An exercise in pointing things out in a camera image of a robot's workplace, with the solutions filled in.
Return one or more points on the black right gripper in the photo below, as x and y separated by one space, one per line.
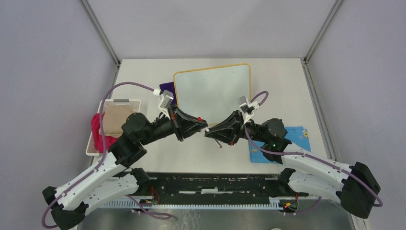
229 131

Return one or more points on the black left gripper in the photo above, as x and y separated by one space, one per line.
178 118

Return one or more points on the red whiteboard marker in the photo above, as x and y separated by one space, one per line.
215 140

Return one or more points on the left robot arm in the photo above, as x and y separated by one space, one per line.
71 203

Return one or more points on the yellow-framed whiteboard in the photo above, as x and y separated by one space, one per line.
212 93

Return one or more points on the purple cloth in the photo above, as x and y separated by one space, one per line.
169 86

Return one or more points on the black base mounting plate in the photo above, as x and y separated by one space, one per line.
213 188

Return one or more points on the blue patterned cloth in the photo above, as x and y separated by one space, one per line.
296 134

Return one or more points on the beige cloth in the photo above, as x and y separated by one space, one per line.
113 119

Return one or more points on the pink cloth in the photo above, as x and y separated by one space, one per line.
97 137

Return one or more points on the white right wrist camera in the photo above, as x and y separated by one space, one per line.
247 108

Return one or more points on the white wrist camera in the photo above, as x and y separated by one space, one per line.
166 98
247 108

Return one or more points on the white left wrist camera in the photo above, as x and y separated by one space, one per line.
166 98

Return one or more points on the white cable duct rail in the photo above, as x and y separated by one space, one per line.
128 203

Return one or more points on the right aluminium frame post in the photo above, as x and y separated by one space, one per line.
323 29

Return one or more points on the aluminium frame post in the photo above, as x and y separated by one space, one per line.
100 31
323 29

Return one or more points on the left aluminium frame post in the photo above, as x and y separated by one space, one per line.
100 31

